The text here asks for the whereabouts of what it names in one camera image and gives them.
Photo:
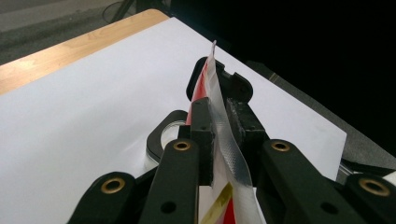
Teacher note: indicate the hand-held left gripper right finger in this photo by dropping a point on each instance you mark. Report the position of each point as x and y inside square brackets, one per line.
[249, 133]

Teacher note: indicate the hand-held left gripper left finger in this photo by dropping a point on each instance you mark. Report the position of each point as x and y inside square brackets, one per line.
[204, 140]

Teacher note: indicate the red and white pouch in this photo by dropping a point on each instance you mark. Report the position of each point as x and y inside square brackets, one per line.
[232, 149]

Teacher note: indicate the clear jar with black lid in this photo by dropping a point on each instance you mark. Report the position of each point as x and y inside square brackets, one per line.
[236, 85]

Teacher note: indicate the white table sheet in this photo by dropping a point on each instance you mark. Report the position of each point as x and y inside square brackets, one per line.
[93, 109]

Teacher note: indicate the black metal stand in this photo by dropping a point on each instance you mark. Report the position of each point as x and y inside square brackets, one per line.
[124, 9]

